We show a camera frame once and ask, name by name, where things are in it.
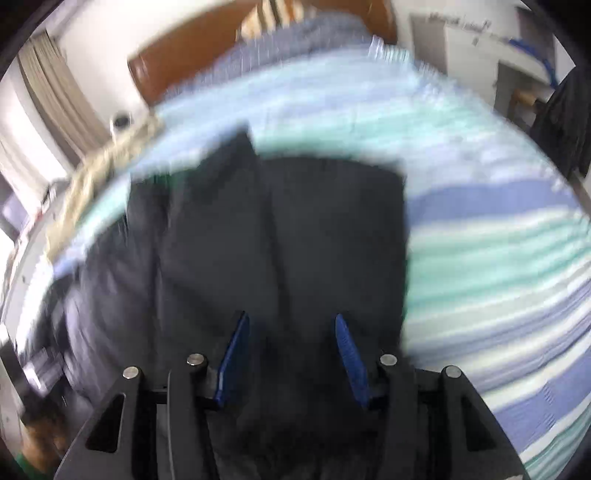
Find blue plaid pillow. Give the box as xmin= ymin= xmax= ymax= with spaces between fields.
xmin=164 ymin=14 xmax=375 ymax=100

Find beige curtain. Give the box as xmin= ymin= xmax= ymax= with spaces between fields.
xmin=18 ymin=30 xmax=112 ymax=171

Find dark hanging clothes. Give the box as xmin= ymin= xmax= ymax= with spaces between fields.
xmin=529 ymin=60 xmax=591 ymax=181

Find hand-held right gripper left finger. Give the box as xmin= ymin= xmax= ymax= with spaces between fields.
xmin=55 ymin=311 xmax=252 ymax=480

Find wooden headboard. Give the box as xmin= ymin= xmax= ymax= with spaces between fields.
xmin=127 ymin=0 xmax=398 ymax=107

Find beige fleece blanket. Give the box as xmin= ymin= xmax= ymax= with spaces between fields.
xmin=46 ymin=115 xmax=160 ymax=259

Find white sheer curtain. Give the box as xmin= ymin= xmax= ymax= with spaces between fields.
xmin=0 ymin=83 xmax=70 ymax=190

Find striped cushion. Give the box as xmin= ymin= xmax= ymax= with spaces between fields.
xmin=238 ymin=0 xmax=315 ymax=40

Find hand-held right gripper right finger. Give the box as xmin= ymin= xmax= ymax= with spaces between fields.
xmin=335 ymin=314 xmax=529 ymax=480

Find black puffer jacket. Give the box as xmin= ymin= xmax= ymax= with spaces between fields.
xmin=60 ymin=130 xmax=409 ymax=480

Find blue hose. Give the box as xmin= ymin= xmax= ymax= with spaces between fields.
xmin=508 ymin=39 xmax=559 ymax=84

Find striped bed cover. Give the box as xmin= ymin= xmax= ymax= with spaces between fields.
xmin=51 ymin=46 xmax=587 ymax=480

